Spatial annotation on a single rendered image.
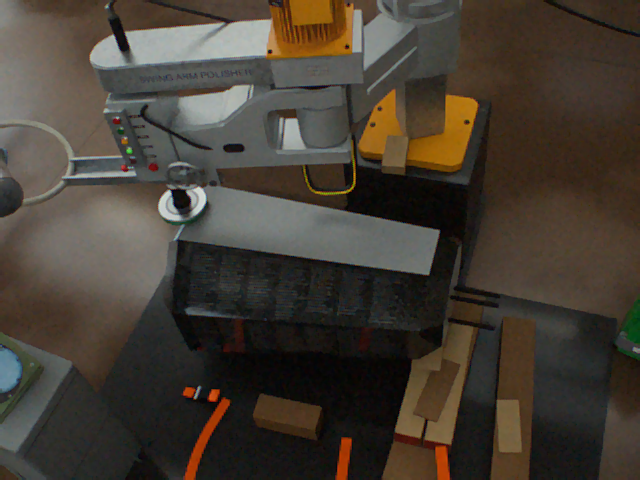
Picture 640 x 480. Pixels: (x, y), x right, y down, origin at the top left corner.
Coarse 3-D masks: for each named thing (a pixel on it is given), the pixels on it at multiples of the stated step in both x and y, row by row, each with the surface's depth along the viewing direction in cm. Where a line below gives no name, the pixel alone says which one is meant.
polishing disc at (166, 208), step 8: (168, 192) 301; (192, 192) 300; (200, 192) 299; (160, 200) 299; (168, 200) 298; (192, 200) 296; (200, 200) 296; (160, 208) 296; (168, 208) 295; (192, 208) 294; (200, 208) 293; (168, 216) 292; (176, 216) 292; (184, 216) 291; (192, 216) 291
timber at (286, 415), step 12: (264, 396) 315; (264, 408) 311; (276, 408) 310; (288, 408) 309; (300, 408) 309; (312, 408) 308; (264, 420) 309; (276, 420) 306; (288, 420) 306; (300, 420) 305; (312, 420) 305; (288, 432) 313; (300, 432) 308; (312, 432) 304
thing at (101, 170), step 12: (96, 156) 285; (108, 156) 285; (120, 156) 284; (84, 168) 288; (96, 168) 287; (108, 168) 286; (120, 168) 286; (72, 180) 280; (84, 180) 279; (96, 180) 279; (108, 180) 279; (120, 180) 278; (132, 180) 278; (192, 180) 277; (204, 180) 276
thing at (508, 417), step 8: (496, 400) 302; (504, 400) 302; (512, 400) 301; (496, 408) 301; (504, 408) 300; (512, 408) 299; (504, 416) 297; (512, 416) 297; (504, 424) 295; (512, 424) 294; (520, 424) 294; (504, 432) 292; (512, 432) 292; (504, 440) 290; (512, 440) 290; (520, 440) 289; (504, 448) 288; (512, 448) 287; (520, 448) 287
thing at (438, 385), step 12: (420, 360) 306; (432, 360) 306; (444, 360) 305; (432, 372) 302; (444, 372) 302; (456, 372) 301; (432, 384) 299; (444, 384) 298; (420, 396) 296; (432, 396) 295; (444, 396) 295; (420, 408) 292; (432, 408) 292; (432, 420) 289
